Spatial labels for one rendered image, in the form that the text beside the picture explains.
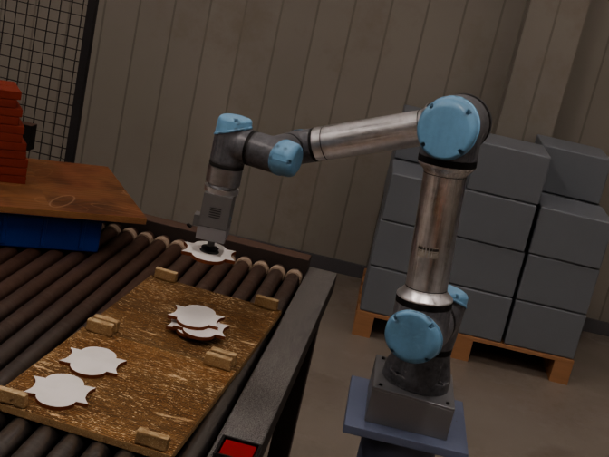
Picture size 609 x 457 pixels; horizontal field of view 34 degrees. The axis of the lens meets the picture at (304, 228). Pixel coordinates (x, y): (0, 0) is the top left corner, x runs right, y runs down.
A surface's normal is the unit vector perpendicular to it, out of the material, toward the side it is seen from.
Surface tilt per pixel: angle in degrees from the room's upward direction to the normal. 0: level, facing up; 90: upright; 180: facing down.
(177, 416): 0
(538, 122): 90
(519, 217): 90
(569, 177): 90
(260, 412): 0
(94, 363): 0
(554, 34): 90
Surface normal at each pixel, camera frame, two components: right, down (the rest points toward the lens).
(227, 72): -0.11, 0.25
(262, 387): 0.21, -0.94
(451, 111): -0.35, 0.06
